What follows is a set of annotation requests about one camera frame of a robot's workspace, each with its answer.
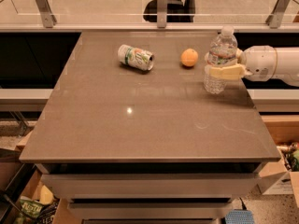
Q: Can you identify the green snack bag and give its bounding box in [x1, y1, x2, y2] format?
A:
[13, 196, 44, 224]

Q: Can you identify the cardboard box right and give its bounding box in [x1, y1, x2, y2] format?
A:
[258, 147, 299, 207]

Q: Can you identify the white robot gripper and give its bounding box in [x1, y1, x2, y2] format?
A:
[204, 46, 277, 81]

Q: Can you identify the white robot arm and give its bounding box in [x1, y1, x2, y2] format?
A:
[205, 45, 299, 87]

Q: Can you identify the clear plastic water bottle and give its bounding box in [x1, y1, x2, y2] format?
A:
[204, 26, 237, 94]

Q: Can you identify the white green soda can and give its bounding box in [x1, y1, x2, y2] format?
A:
[118, 45, 154, 71]

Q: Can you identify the glass railing with metal posts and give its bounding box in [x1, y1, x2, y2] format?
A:
[0, 0, 299, 31]

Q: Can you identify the orange fruit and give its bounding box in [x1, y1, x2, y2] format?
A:
[180, 49, 198, 67]

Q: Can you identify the cardboard box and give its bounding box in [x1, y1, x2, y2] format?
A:
[258, 147, 299, 207]
[0, 165, 83, 224]

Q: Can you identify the blue perforated basket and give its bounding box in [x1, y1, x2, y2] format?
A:
[224, 210, 255, 224]

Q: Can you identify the grey drawer cabinet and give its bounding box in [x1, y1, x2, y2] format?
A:
[21, 31, 279, 224]

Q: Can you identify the cardboard box left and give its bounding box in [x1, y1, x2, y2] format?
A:
[0, 165, 83, 224]

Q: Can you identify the black office chair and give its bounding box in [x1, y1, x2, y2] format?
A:
[142, 0, 199, 23]

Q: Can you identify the yellow item in box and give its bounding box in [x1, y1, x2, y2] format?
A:
[39, 185, 54, 205]

